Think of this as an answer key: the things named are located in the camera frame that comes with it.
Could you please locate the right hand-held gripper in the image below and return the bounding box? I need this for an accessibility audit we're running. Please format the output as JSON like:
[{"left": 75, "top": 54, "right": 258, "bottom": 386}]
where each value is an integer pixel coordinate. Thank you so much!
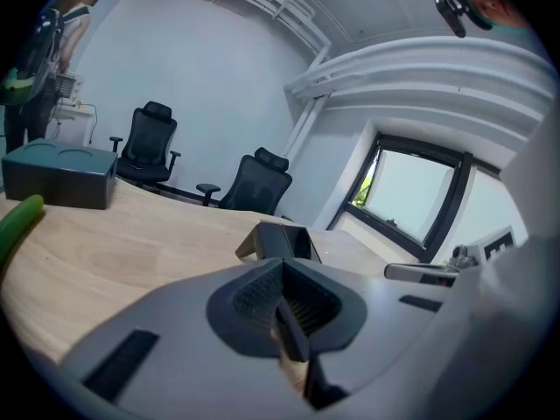
[{"left": 383, "top": 229, "right": 529, "bottom": 284}]

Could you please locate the green cucumber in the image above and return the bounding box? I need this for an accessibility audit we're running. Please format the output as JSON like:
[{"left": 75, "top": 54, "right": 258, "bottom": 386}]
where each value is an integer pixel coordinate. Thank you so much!
[{"left": 0, "top": 194, "right": 46, "bottom": 277}]

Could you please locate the black-framed window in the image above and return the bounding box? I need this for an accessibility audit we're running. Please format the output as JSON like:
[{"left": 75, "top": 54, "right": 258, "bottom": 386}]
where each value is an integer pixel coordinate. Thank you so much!
[{"left": 326, "top": 130, "right": 526, "bottom": 263}]

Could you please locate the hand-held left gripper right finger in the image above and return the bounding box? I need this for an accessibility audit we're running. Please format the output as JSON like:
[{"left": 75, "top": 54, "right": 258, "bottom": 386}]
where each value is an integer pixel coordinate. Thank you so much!
[{"left": 282, "top": 258, "right": 459, "bottom": 410}]

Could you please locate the black office chair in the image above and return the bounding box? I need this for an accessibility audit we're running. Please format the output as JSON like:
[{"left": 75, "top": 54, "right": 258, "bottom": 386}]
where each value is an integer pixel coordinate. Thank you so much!
[
  {"left": 108, "top": 101, "right": 182, "bottom": 194},
  {"left": 195, "top": 146, "right": 294, "bottom": 218}
]

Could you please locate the black head-mounted camera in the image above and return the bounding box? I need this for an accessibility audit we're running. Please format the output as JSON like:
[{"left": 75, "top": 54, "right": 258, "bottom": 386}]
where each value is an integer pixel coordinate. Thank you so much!
[{"left": 433, "top": 0, "right": 468, "bottom": 39}]

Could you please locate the teal box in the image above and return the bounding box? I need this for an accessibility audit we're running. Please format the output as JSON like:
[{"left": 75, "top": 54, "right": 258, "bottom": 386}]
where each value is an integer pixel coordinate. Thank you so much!
[{"left": 1, "top": 137, "right": 119, "bottom": 211}]

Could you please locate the bundle of white ceiling pipes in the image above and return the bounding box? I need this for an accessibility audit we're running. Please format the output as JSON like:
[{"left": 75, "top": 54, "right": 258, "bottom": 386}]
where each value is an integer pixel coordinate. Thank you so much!
[{"left": 161, "top": 0, "right": 557, "bottom": 148}]

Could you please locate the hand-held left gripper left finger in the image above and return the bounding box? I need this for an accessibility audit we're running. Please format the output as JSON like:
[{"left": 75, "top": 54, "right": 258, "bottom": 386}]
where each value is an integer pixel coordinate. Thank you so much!
[{"left": 60, "top": 258, "right": 317, "bottom": 420}]

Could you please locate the small white side table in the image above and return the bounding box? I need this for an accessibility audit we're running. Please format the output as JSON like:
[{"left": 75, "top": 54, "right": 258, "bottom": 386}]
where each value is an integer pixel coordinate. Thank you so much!
[{"left": 47, "top": 71, "right": 98, "bottom": 146}]

